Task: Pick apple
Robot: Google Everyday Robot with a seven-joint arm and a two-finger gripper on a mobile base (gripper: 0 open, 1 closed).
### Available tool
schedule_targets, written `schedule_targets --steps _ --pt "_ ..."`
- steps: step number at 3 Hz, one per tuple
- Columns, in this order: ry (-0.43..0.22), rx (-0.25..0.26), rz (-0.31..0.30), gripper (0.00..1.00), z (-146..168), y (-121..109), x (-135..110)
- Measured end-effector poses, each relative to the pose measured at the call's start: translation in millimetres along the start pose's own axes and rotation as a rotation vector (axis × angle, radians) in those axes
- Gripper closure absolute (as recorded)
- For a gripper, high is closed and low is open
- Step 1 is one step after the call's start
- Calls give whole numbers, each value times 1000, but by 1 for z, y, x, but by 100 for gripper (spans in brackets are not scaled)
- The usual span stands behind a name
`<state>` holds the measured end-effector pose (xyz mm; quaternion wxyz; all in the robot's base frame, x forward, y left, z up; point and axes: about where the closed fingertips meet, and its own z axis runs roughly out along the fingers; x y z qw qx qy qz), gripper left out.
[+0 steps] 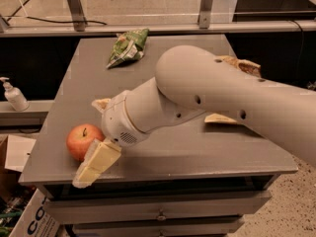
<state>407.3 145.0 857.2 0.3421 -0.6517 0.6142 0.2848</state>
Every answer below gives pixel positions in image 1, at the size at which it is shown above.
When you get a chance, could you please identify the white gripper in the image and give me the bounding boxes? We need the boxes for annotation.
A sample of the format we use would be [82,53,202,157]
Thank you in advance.
[72,91,149,189]

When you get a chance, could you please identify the red apple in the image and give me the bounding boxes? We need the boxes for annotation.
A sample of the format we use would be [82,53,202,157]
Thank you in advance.
[66,123,105,162]

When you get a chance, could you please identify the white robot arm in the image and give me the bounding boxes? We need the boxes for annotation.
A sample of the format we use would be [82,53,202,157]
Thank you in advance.
[72,45,316,189]

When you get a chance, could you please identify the green snack bag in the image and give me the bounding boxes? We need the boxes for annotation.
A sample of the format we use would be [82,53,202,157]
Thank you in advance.
[107,29,149,69]

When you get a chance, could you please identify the brown open cardboard box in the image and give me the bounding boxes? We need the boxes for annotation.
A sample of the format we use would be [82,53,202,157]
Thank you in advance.
[0,134,36,201]

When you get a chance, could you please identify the white pump dispenser bottle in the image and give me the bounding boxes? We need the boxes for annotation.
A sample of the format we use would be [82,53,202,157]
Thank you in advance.
[0,77,29,112]

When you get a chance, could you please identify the round metal drawer knob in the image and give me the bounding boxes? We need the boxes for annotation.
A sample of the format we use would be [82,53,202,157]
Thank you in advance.
[156,210,166,221]

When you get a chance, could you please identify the grey drawer cabinet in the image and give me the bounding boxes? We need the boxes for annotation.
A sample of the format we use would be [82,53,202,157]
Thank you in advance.
[20,35,297,237]

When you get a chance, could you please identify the white cardboard box with lettering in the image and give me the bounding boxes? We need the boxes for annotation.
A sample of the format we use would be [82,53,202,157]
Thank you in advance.
[9,190,60,237]

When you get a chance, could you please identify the brown Late July chip bag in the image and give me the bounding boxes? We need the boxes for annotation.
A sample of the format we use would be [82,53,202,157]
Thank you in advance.
[204,55,261,124]

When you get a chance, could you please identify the black cable on floor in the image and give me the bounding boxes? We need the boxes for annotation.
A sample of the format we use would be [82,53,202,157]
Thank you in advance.
[6,0,108,27]

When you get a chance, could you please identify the metal railing frame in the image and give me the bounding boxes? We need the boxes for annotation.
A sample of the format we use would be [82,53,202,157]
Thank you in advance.
[0,0,316,38]

